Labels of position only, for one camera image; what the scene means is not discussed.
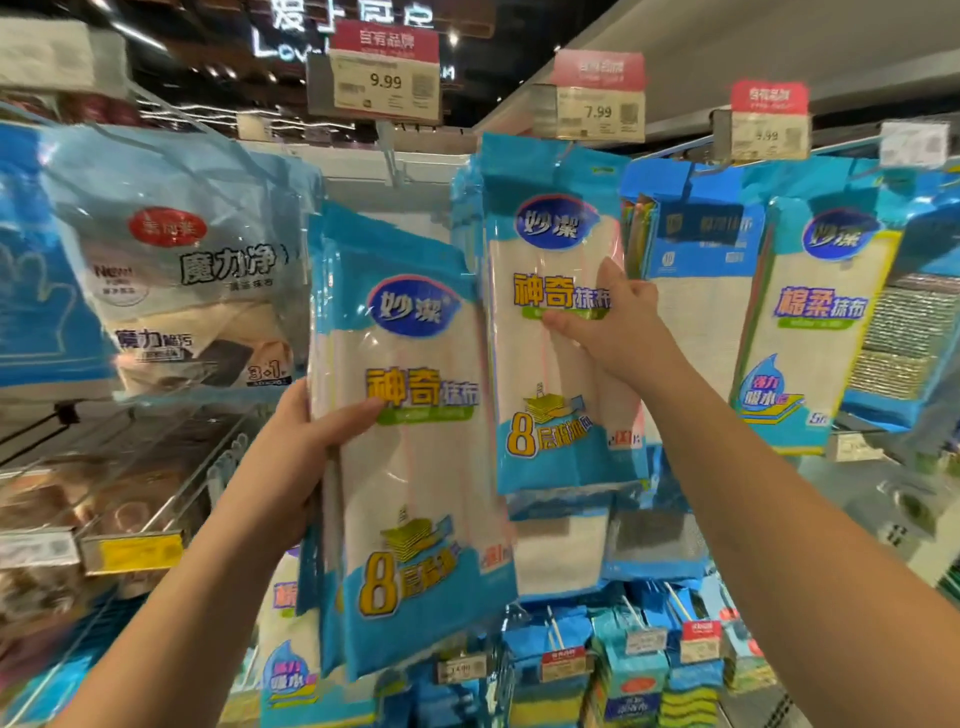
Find person's left hand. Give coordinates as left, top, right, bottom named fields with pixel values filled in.
left=225, top=379, right=389, bottom=551

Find person's right hand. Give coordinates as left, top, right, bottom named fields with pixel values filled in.
left=540, top=258, right=684, bottom=395

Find blue-label white cloth packet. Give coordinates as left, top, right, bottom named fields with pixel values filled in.
left=622, top=157, right=770, bottom=452

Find blue steel-cloth packets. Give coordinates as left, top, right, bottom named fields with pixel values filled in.
left=607, top=465, right=714, bottom=579

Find blue cloth packets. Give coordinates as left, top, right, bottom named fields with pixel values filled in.
left=510, top=487, right=617, bottom=602

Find hung scouring pad packet bunch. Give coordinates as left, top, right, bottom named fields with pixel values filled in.
left=840, top=172, right=960, bottom=434

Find person's right forearm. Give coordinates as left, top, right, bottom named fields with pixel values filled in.
left=630, top=360, right=960, bottom=728

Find bright yellow price tag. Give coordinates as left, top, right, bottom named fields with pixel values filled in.
left=82, top=529, right=186, bottom=576

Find hanging brownish packets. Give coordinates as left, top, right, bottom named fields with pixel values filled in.
left=0, top=450, right=227, bottom=632

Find hanging grey packets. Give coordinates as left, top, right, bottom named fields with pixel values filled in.
left=0, top=120, right=324, bottom=399

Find red white price tag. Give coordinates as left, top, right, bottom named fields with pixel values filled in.
left=310, top=19, right=441, bottom=125
left=528, top=49, right=647, bottom=144
left=712, top=79, right=812, bottom=164

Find yellowish price tag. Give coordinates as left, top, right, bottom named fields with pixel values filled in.
left=829, top=430, right=887, bottom=464

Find pale white price tag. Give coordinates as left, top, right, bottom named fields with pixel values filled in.
left=0, top=528, right=80, bottom=569

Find metal peg hook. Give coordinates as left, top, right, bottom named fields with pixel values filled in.
left=375, top=120, right=404, bottom=189

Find striped sponge packets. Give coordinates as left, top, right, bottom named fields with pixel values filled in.
left=502, top=577, right=782, bottom=728

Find pale grey price tag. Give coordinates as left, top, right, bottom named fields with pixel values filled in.
left=0, top=18, right=129, bottom=95

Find white lit wall sign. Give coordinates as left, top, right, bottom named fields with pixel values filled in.
left=252, top=0, right=452, bottom=69

